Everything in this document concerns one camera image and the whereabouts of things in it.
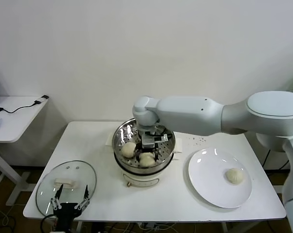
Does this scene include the black power adapter cable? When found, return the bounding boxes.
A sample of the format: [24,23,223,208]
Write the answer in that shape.
[262,149,292,170]

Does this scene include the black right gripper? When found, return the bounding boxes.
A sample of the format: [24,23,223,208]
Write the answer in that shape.
[135,147,160,163]

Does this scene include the black cable with dongle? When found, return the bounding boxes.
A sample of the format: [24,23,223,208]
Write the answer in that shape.
[0,95,51,115]

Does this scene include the white side table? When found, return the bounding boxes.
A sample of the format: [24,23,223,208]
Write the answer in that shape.
[0,96,50,207]

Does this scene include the white steamed baozi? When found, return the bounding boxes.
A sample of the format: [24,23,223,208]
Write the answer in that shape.
[121,142,137,158]
[138,152,155,168]
[225,167,246,185]

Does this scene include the white round plate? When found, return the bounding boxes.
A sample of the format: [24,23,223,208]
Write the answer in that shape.
[188,148,253,209]

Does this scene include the round glass lid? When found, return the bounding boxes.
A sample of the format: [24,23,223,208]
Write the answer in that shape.
[36,159,98,216]

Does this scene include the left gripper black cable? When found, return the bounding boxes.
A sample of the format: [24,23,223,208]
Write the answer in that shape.
[40,213,56,233]

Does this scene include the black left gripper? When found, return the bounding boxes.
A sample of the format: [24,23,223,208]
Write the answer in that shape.
[50,183,91,233]

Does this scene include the white power strip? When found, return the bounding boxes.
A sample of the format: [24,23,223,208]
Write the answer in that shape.
[140,222,161,231]

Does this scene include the perforated steel steamer basket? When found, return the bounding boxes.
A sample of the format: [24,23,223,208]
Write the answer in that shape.
[104,117,184,169]

